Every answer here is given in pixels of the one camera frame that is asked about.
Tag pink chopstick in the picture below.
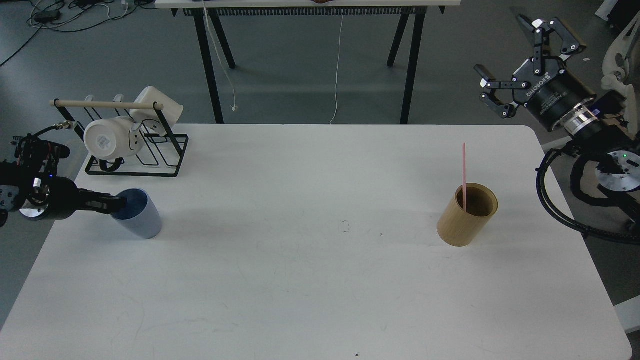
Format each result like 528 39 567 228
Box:
461 142 467 212

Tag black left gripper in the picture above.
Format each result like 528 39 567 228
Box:
19 177 128 221

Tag blue plastic cup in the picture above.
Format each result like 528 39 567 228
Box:
110 188 163 239

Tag floor cables bundle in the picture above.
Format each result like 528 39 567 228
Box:
0 0 156 68

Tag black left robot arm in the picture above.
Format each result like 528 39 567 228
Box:
0 121 128 227

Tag background table black legs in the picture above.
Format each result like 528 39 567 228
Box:
155 0 462 125

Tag white mug front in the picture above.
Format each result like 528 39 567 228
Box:
83 116 144 161

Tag white chair frame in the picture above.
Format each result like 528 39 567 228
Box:
601 13 640 138

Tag bamboo cylinder holder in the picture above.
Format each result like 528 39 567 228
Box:
436 183 499 248

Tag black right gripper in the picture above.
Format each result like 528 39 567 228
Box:
473 14 599 133

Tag black wire mug rack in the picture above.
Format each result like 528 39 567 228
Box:
49 94 189 178

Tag white mug rear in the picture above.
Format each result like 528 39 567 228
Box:
131 86 184 129

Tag white mug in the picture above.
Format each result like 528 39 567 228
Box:
83 116 144 161
131 86 184 129

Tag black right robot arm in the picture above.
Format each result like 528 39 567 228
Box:
474 14 639 246

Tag white hanging cable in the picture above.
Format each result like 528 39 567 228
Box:
329 15 346 126

